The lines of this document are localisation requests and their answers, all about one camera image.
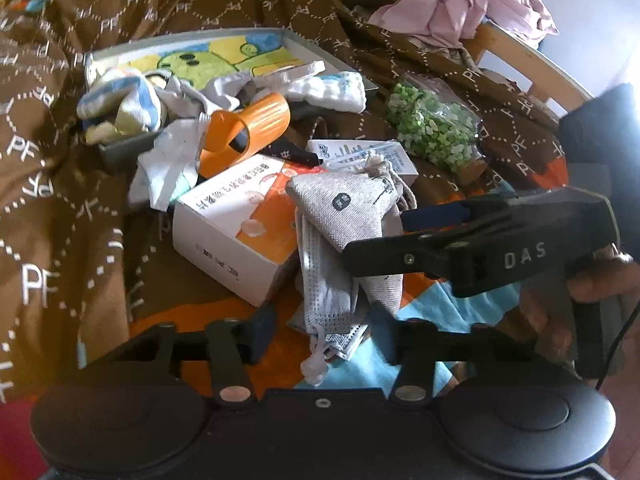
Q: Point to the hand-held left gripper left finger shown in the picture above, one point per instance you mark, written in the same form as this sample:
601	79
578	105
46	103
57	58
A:
261	331

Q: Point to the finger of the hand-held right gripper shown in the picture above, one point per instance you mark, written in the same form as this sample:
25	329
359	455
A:
435	215
390	256

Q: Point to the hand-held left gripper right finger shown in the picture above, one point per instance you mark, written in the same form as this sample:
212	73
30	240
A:
386	332

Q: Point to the grey face mask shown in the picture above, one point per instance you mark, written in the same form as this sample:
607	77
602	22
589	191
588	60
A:
325	285

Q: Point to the small black item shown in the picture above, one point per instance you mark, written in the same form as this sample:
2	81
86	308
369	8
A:
295	155

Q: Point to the white terry towel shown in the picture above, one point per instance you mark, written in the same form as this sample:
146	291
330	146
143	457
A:
335	90

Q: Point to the white cloth with blue patch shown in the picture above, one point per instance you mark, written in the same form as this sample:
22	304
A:
162	160

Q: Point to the light grey cloth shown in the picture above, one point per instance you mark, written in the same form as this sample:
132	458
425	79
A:
225	87

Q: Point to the striped towel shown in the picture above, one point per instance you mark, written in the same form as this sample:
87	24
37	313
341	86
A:
135	105

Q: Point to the person's right hand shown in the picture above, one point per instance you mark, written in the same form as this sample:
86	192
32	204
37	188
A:
542	320

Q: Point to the bag of green pellets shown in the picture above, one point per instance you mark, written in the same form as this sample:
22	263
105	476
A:
435	130

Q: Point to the small white box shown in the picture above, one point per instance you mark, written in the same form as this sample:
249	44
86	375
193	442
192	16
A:
350	152

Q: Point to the white box with orange print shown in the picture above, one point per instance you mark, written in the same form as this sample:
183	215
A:
225	230

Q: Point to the dark cloth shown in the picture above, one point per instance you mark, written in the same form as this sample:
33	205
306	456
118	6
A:
600	130

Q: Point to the orange plastic slipper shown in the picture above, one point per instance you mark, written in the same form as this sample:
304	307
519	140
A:
260	115

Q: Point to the pink cloth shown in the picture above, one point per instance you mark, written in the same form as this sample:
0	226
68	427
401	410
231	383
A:
450	5

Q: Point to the brown printed blanket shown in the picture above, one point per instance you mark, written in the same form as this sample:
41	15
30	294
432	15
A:
60	185

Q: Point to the wooden bed rail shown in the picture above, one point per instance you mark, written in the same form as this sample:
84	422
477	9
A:
530	67

